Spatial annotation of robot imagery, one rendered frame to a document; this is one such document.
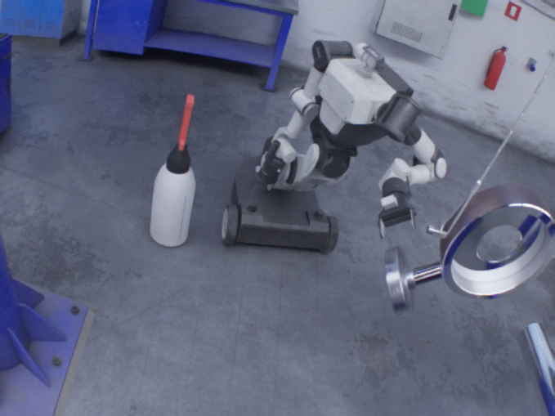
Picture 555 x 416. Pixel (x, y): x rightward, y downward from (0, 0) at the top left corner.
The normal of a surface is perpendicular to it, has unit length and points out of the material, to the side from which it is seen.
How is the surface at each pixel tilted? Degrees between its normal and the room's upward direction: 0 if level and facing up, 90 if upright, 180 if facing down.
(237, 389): 0
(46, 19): 90
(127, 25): 90
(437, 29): 90
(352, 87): 50
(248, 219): 45
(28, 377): 0
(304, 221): 0
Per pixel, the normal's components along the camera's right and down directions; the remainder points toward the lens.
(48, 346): 0.24, -0.78
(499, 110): -0.05, 0.59
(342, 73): -0.42, -0.33
